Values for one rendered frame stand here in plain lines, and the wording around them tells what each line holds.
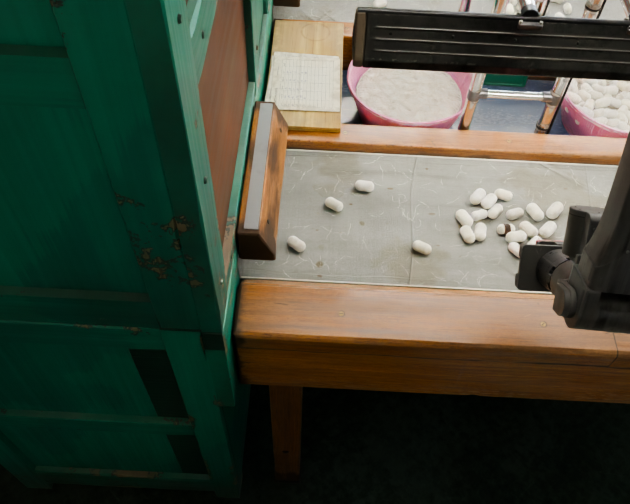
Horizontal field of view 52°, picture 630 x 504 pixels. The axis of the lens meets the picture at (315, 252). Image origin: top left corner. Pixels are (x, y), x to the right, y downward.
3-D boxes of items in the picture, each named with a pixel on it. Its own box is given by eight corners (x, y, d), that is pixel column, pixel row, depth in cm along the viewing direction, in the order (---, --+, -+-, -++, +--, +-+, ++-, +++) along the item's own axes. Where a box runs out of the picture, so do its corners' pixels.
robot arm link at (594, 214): (561, 321, 73) (640, 329, 72) (580, 220, 70) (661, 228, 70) (533, 290, 84) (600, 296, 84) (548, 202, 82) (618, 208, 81)
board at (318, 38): (340, 133, 125) (340, 128, 124) (262, 129, 125) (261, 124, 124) (343, 27, 144) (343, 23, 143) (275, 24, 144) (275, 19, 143)
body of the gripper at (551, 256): (518, 241, 90) (535, 254, 83) (592, 244, 90) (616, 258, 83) (513, 286, 91) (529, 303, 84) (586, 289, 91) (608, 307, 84)
